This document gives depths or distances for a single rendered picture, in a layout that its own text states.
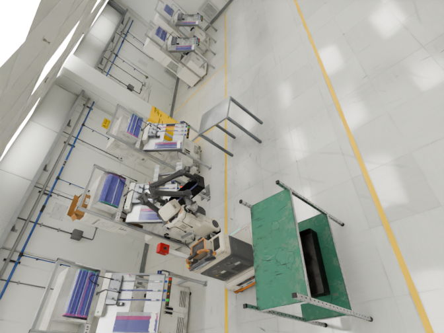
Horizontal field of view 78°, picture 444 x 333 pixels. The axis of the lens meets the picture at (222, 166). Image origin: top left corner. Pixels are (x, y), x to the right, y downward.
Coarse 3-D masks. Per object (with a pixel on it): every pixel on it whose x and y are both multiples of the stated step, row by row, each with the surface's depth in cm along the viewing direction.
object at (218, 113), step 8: (224, 104) 428; (240, 104) 440; (208, 112) 459; (216, 112) 437; (224, 112) 416; (248, 112) 449; (208, 120) 445; (216, 120) 424; (232, 120) 411; (256, 120) 463; (200, 128) 455; (208, 128) 433; (240, 128) 423; (200, 136) 453; (232, 136) 509; (216, 144) 470
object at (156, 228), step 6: (156, 204) 494; (150, 228) 470; (156, 228) 453; (162, 228) 438; (162, 234) 438; (174, 234) 437; (180, 234) 444; (192, 234) 462; (150, 240) 458; (156, 240) 458; (162, 240) 458; (186, 240) 457; (192, 240) 457; (174, 246) 477
